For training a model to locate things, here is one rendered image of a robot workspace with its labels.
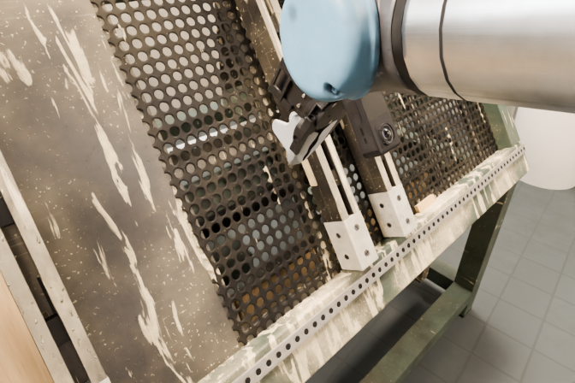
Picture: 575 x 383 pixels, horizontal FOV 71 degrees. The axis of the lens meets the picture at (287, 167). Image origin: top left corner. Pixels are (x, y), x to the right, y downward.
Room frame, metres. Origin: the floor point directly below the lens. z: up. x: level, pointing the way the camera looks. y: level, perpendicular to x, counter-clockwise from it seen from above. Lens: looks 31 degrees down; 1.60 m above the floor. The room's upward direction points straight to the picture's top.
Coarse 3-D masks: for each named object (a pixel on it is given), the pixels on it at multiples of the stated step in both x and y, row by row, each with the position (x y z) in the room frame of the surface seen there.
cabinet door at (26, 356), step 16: (0, 272) 0.42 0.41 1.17; (0, 288) 0.40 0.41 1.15; (0, 304) 0.39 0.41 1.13; (0, 320) 0.37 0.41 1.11; (16, 320) 0.38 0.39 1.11; (0, 336) 0.36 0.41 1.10; (16, 336) 0.37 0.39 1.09; (0, 352) 0.35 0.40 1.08; (16, 352) 0.35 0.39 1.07; (32, 352) 0.36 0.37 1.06; (0, 368) 0.33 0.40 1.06; (16, 368) 0.34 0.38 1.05; (32, 368) 0.35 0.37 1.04
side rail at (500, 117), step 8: (488, 104) 1.39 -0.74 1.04; (496, 104) 1.37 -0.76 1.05; (488, 112) 1.39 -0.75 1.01; (496, 112) 1.36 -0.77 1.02; (504, 112) 1.37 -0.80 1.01; (496, 120) 1.36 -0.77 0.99; (504, 120) 1.35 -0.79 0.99; (512, 120) 1.38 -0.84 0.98; (496, 128) 1.35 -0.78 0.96; (504, 128) 1.33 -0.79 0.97; (512, 128) 1.36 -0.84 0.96; (496, 136) 1.35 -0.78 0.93; (504, 136) 1.33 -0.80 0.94; (512, 136) 1.33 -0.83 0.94; (504, 144) 1.32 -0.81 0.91; (512, 144) 1.31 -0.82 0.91
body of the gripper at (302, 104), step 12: (276, 72) 0.47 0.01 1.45; (288, 72) 0.46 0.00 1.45; (288, 84) 0.46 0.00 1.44; (276, 96) 0.47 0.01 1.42; (288, 96) 0.46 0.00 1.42; (300, 96) 0.45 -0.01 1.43; (288, 108) 0.46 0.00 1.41; (300, 108) 0.45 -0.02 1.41; (312, 108) 0.43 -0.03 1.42; (324, 108) 0.42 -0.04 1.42; (336, 108) 0.44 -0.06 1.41; (324, 120) 0.44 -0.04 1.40; (336, 120) 0.47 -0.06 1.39
